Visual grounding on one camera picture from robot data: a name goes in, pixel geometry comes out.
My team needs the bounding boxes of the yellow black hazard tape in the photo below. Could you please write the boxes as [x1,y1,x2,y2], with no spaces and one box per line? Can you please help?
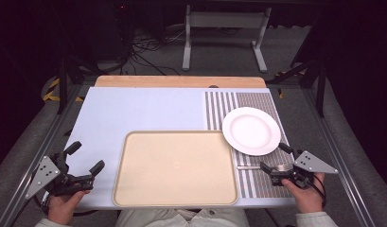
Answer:
[42,77,85,103]

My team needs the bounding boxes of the person's right hand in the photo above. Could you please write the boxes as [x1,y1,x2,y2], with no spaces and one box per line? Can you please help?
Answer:
[281,171,325,215]

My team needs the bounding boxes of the white round plate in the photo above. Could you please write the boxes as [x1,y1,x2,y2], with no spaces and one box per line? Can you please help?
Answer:
[221,106,282,157]

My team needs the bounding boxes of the grey metal stand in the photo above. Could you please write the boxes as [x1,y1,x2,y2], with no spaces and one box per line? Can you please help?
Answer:
[182,4,273,74]

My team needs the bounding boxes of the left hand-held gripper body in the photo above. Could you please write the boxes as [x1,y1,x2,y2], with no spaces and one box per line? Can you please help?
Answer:
[25,152,96,201]

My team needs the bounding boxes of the person's sleeve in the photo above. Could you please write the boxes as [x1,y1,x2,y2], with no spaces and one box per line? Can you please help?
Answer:
[34,218,72,227]
[295,211,340,227]

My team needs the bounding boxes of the beige plastic tray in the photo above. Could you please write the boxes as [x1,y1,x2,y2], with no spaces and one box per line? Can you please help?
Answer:
[113,130,239,207]

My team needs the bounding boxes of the bundle of black floor cables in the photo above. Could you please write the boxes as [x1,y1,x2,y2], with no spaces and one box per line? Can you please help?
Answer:
[118,18,189,77]

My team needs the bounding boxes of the silver metal fork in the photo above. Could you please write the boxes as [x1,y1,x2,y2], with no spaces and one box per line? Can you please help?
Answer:
[237,163,294,172]

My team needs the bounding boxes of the person's left sleeve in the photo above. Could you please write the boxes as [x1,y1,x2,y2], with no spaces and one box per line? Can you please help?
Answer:
[34,218,72,227]

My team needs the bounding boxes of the striped woven placemat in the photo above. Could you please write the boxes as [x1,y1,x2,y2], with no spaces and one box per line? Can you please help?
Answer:
[203,91,295,200]

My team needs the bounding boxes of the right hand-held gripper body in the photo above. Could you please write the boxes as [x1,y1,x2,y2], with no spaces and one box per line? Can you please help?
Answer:
[270,149,339,190]

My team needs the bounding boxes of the person's beige clothing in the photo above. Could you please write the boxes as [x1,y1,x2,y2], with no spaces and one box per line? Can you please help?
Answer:
[114,208,251,227]

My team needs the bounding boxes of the black metal stand leg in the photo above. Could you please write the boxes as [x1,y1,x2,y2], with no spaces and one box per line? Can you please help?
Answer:
[266,58,327,119]
[57,56,100,115]

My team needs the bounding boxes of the light blue table cover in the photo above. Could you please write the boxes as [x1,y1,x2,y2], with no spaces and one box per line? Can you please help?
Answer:
[63,86,297,210]

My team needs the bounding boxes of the person's right sleeve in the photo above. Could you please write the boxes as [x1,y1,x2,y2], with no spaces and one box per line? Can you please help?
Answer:
[295,211,340,227]

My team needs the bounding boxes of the person's left hand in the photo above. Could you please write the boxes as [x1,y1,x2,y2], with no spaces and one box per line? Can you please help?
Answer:
[47,189,92,226]

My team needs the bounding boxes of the wooden table board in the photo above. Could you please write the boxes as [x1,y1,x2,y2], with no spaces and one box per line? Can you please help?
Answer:
[94,75,267,89]

